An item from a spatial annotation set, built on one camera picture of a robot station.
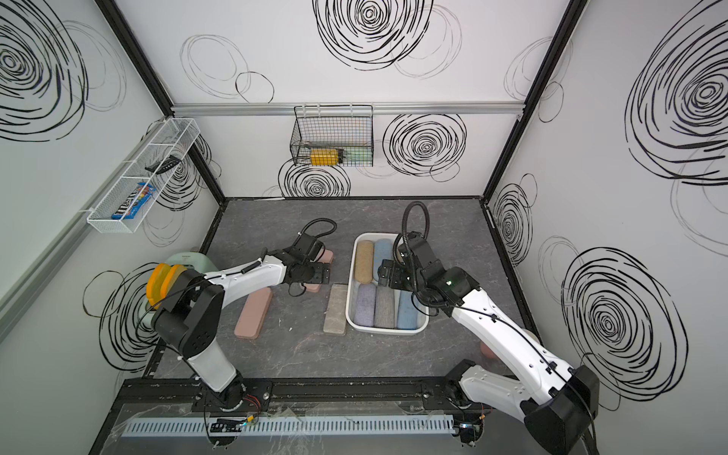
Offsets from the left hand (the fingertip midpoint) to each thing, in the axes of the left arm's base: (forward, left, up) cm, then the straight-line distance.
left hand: (316, 273), depth 94 cm
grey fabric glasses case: (-11, -23, 0) cm, 25 cm away
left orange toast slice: (-15, +36, +18) cm, 43 cm away
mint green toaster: (-4, +35, +11) cm, 37 cm away
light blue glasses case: (+8, -22, +4) cm, 24 cm away
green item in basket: (+25, -13, +30) cm, 41 cm away
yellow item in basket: (+25, -3, +29) cm, 39 cm away
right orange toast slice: (-12, +33, +19) cm, 39 cm away
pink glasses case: (-14, +17, -1) cm, 22 cm away
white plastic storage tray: (-6, -12, +3) cm, 14 cm away
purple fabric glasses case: (-10, -17, +1) cm, 19 cm away
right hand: (-9, -24, +17) cm, 31 cm away
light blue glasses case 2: (-12, -30, 0) cm, 32 cm away
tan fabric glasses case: (+3, -16, +3) cm, 17 cm away
